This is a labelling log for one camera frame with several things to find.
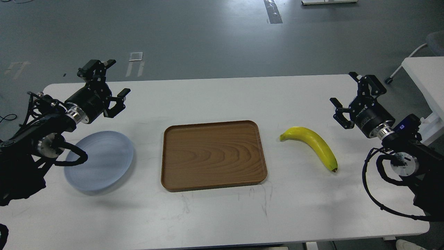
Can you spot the brown wooden tray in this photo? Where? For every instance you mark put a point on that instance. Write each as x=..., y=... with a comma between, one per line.
x=212, y=155

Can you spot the light blue plate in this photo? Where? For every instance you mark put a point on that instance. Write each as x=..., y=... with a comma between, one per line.
x=110, y=156

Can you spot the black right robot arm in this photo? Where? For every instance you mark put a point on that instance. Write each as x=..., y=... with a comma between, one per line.
x=403, y=160

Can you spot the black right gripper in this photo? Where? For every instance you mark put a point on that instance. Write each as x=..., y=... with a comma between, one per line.
x=363, y=111

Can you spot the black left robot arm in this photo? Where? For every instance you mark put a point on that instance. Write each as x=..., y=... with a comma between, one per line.
x=38, y=144

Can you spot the white shoe tip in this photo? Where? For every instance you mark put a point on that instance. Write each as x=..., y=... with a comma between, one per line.
x=406, y=245

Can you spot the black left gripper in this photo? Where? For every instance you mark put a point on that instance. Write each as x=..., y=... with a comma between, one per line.
x=95, y=97

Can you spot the white side table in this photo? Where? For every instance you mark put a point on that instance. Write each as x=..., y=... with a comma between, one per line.
x=428, y=75

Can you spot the grey office chair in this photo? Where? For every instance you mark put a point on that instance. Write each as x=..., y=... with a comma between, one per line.
x=433, y=41

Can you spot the yellow banana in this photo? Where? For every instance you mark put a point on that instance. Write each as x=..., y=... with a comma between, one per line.
x=316, y=142

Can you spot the white furniture base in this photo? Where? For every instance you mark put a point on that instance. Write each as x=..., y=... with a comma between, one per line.
x=323, y=2

